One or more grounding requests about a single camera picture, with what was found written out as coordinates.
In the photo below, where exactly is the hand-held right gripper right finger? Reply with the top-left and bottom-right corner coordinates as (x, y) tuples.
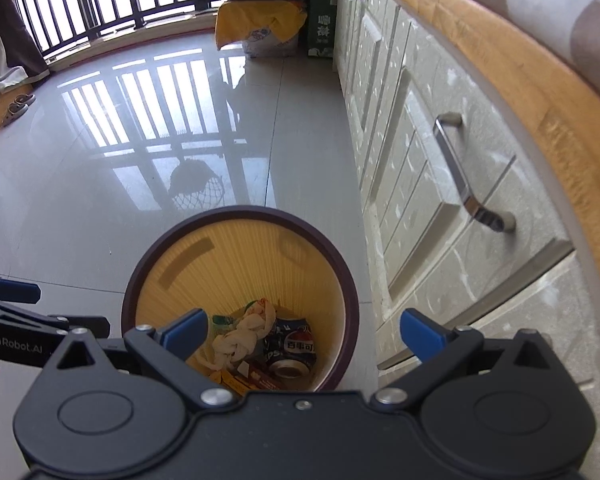
(370, 308), (553, 407)

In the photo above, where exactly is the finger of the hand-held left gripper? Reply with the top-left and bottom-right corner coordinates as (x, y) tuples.
(0, 272), (42, 305)
(0, 296), (112, 343)

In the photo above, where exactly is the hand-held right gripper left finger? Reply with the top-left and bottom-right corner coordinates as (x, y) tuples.
(52, 308), (236, 408)

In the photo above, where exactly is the white tissue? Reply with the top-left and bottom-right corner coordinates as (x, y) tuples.
(200, 305), (277, 372)

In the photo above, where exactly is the orange paper packet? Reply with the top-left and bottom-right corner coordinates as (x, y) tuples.
(207, 370), (246, 396)

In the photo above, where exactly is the red cardboard box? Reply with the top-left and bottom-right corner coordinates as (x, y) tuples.
(237, 357), (283, 392)

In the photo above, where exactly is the yellow bin with brown rim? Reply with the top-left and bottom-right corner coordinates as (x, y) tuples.
(121, 206), (361, 393)

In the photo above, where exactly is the green white paper wrapper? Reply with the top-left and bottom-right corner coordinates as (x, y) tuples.
(211, 300), (271, 336)

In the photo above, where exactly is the crushed blue soda can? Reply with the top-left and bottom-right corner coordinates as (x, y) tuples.
(264, 317), (317, 380)

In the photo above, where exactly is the cream embossed cabinet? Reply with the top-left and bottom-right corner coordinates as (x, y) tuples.
(332, 0), (600, 480)

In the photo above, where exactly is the brown curtain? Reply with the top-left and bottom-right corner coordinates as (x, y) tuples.
(0, 0), (52, 86)

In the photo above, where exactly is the wooden countertop edge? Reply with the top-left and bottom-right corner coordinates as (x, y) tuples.
(342, 0), (600, 331)

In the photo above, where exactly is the black balcony railing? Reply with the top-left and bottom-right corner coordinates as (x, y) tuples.
(7, 0), (226, 58)

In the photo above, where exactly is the white printed bag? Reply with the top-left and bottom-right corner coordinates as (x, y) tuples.
(242, 25), (301, 58)

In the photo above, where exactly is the yellow cloth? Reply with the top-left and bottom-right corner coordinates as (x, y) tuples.
(215, 0), (308, 51)

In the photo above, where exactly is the green carton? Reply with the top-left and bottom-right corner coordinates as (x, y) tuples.
(306, 0), (342, 58)

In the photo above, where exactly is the metal cabinet handle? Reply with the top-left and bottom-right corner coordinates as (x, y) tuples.
(432, 112), (517, 232)

